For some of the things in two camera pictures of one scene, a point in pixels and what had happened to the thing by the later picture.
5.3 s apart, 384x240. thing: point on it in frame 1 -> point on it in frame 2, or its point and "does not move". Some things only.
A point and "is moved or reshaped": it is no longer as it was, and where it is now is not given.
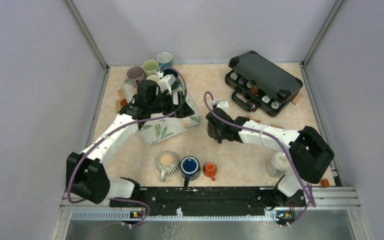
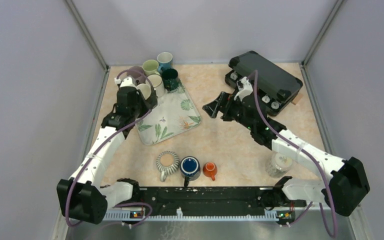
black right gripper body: (219, 135) -> (234, 111)
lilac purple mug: (135, 73) does not move
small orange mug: (210, 169) does not move
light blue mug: (165, 60) does not move
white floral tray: (154, 130) does not move
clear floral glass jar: (278, 166) does not move
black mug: (211, 130) is moved or reshaped
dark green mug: (179, 84) is moved or reshaped
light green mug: (149, 67) does not move
